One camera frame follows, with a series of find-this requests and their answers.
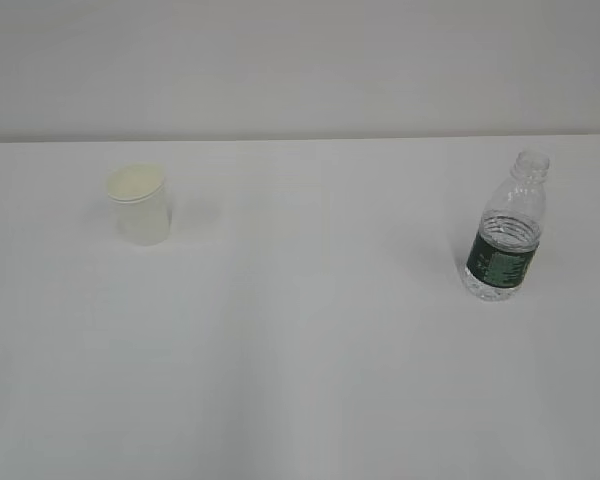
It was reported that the white paper cup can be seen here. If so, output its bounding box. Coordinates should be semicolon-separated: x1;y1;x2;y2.
106;164;171;246

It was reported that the clear plastic water bottle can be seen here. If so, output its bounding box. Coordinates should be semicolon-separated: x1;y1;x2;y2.
463;150;550;301

